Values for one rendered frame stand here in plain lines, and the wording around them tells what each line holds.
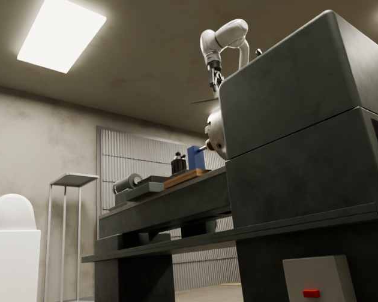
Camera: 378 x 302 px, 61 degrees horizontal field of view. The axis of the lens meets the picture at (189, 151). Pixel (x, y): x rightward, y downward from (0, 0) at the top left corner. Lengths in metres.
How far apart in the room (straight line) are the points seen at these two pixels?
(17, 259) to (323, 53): 3.62
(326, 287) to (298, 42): 0.84
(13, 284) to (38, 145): 2.04
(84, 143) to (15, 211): 1.80
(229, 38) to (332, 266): 1.26
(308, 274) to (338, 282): 0.09
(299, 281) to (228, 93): 0.83
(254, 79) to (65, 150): 4.23
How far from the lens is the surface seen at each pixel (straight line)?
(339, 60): 1.20
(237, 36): 1.84
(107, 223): 2.54
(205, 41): 1.92
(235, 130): 1.40
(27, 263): 4.10
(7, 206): 4.15
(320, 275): 1.07
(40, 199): 5.00
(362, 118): 1.10
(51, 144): 5.26
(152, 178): 1.94
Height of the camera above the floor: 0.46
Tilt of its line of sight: 19 degrees up
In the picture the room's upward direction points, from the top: 6 degrees counter-clockwise
